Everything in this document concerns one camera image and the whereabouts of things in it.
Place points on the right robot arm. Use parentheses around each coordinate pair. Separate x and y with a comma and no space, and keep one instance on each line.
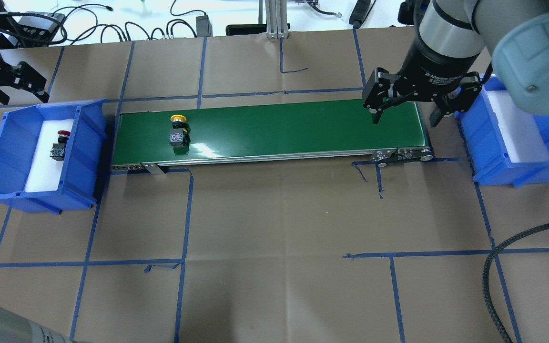
(458,45)

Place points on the right blue bin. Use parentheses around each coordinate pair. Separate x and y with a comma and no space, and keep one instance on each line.
(489,157)

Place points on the yellow push button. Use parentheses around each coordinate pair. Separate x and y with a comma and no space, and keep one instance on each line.
(179,136)

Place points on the left blue bin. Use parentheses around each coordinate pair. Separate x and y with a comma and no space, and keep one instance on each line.
(19,132)

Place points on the right white foam pad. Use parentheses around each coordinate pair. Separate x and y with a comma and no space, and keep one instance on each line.
(518,129)

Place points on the blue bin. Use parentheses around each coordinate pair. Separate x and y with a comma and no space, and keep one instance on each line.
(19,132)
(489,157)

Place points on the aluminium frame post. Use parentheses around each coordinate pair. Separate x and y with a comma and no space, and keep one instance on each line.
(276,19)

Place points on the red push button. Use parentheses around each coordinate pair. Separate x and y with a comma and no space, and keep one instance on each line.
(59,148)

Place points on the black power adapter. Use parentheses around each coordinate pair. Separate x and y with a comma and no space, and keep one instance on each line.
(203,26)

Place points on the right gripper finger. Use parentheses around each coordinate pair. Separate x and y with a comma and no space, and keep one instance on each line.
(437,115)
(377,113)

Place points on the left white foam pad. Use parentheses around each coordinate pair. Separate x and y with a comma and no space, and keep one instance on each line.
(45,173)

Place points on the white foam pad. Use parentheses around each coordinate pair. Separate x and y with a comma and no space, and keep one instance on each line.
(45,173)
(518,129)

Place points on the green conveyor belt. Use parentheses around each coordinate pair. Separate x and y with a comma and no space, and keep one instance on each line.
(274,132)

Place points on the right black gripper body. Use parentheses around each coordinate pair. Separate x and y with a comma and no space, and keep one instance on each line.
(435,66)

